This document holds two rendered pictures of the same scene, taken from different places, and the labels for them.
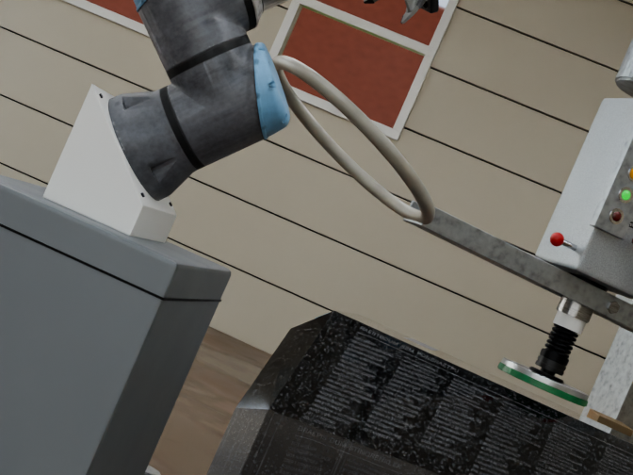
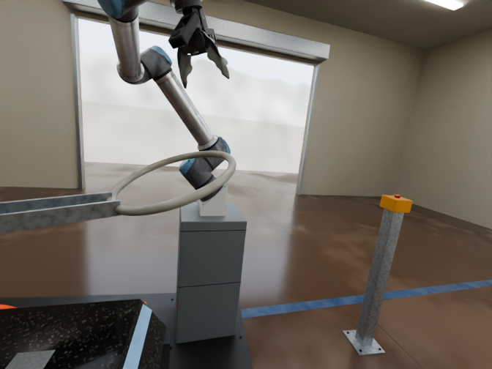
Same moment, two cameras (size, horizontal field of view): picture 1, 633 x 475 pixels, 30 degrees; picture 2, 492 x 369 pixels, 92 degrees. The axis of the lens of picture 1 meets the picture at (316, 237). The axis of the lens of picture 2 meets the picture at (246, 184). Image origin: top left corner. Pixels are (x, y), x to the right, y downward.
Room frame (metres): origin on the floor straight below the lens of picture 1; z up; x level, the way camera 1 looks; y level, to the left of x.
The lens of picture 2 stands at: (3.48, -0.12, 1.37)
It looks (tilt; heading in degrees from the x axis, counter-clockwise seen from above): 12 degrees down; 154
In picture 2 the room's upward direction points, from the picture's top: 6 degrees clockwise
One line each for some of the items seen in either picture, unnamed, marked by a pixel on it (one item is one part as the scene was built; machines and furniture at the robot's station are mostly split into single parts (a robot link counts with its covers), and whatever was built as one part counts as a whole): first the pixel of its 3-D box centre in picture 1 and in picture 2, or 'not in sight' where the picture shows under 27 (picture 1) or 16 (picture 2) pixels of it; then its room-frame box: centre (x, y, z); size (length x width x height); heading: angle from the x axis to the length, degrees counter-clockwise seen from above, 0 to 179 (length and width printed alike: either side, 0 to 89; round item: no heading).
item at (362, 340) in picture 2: not in sight; (378, 274); (2.58, 1.36, 0.54); 0.20 x 0.20 x 1.09; 76
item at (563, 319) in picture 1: (569, 321); not in sight; (2.74, -0.62, 1.02); 0.07 x 0.07 x 0.04
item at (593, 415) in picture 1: (608, 427); not in sight; (3.32, -0.96, 0.81); 0.20 x 0.10 x 0.05; 174
